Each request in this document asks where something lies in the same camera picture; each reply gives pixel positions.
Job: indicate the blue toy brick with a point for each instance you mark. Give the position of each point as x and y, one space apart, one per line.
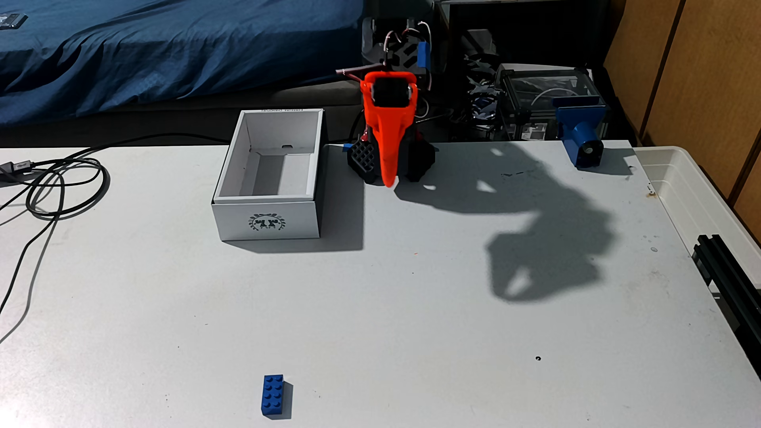
272 395

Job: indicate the white cardboard box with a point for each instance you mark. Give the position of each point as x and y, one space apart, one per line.
267 223

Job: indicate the blue printed clamp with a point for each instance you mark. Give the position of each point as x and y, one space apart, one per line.
579 128

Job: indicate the blue bed sheet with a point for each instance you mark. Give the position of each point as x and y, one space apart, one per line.
178 47

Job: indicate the white plastic bin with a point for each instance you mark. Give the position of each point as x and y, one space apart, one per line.
683 190

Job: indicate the brown wooden wardrobe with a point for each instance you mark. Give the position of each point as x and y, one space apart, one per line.
707 77

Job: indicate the black aluminium extrusion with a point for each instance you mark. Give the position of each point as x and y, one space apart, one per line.
728 279

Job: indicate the clear-walled black enclosure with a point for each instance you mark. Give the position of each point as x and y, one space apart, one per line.
535 89

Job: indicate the grey bed frame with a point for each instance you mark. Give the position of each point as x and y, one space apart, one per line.
178 116

